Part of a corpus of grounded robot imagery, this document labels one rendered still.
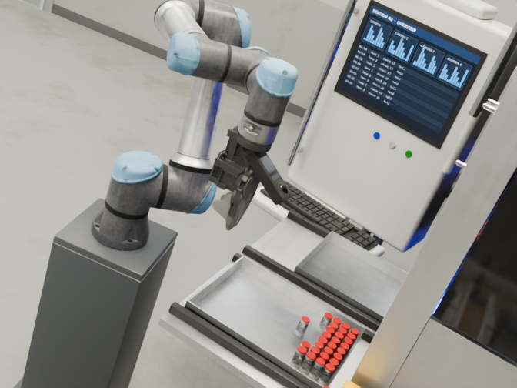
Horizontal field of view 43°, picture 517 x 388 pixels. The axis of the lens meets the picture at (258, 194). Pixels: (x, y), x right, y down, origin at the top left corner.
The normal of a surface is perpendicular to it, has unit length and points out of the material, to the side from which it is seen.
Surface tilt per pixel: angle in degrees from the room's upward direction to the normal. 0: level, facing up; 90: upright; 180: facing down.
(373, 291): 0
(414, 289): 90
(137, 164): 8
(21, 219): 0
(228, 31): 71
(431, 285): 90
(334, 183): 90
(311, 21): 90
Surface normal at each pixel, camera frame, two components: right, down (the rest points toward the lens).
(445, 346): -0.44, 0.29
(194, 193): 0.32, 0.23
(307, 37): -0.25, 0.39
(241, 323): 0.32, -0.83
